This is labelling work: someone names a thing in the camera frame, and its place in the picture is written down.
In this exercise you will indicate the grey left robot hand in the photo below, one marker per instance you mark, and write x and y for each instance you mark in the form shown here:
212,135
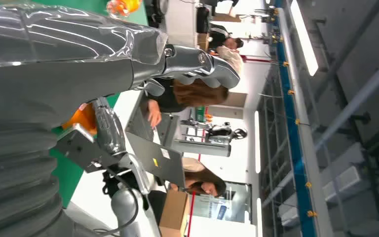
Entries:
62,68

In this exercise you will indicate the grey laptop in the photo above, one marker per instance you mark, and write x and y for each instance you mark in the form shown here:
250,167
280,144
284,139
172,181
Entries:
163,162

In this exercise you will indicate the green table mat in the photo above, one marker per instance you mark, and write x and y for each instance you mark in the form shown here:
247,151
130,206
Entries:
65,176

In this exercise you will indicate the person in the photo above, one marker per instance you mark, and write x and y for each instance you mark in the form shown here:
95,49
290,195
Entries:
206,183
220,36
168,98
230,57

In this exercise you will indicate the brown cardboard box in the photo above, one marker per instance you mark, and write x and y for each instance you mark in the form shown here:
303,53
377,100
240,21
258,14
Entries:
174,212

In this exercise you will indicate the black and white robot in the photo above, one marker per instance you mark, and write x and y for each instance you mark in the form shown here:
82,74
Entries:
222,132

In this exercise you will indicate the blue ceiling beam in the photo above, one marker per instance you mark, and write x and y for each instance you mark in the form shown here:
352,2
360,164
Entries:
291,124

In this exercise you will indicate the long white ceiling light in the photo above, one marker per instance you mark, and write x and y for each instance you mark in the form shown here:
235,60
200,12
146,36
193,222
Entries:
304,36

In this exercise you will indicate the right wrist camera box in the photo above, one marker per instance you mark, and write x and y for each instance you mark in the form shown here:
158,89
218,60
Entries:
78,147

